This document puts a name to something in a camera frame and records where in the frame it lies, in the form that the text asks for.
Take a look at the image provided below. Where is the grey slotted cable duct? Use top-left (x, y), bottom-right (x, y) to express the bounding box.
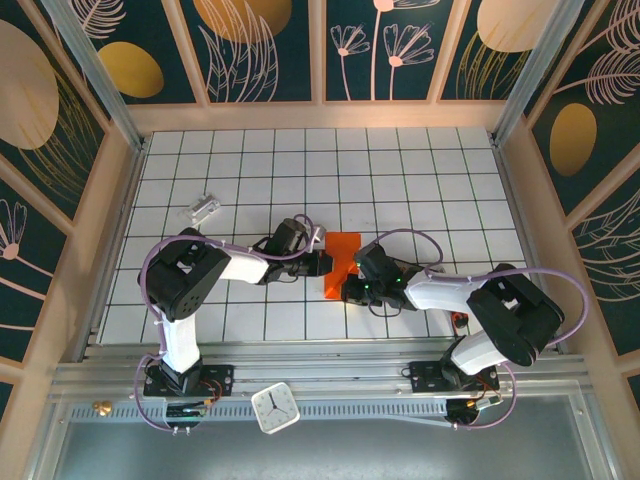
top-left (69, 403), bottom-right (451, 422)

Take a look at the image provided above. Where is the white square alarm clock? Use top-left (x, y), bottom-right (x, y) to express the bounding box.
top-left (249, 381), bottom-right (302, 436)

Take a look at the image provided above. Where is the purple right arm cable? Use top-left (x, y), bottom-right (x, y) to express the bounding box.
top-left (369, 228), bottom-right (589, 431)

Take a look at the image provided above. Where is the aluminium corner post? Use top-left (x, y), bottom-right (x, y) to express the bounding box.
top-left (492, 0), bottom-right (584, 146)
top-left (42, 0), bottom-right (146, 152)

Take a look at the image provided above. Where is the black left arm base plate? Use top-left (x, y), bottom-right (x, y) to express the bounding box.
top-left (143, 364), bottom-right (236, 398)

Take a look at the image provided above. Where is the clear plastic bracket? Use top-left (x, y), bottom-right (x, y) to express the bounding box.
top-left (178, 192), bottom-right (223, 230)

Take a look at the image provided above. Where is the orange paper sheet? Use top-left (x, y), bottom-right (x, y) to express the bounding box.
top-left (322, 232), bottom-right (364, 302)

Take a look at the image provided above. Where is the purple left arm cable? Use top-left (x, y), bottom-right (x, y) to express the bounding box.
top-left (134, 214), bottom-right (326, 432)

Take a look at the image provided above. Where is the grey metal panel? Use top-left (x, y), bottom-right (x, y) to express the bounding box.
top-left (27, 394), bottom-right (619, 480)

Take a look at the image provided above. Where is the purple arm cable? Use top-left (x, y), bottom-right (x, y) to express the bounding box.
top-left (134, 214), bottom-right (326, 432)
top-left (369, 228), bottom-right (589, 431)

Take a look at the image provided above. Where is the aluminium rail frame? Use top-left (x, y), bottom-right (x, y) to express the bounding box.
top-left (49, 339), bottom-right (591, 401)

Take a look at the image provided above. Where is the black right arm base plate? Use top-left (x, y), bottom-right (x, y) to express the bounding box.
top-left (409, 359), bottom-right (500, 395)

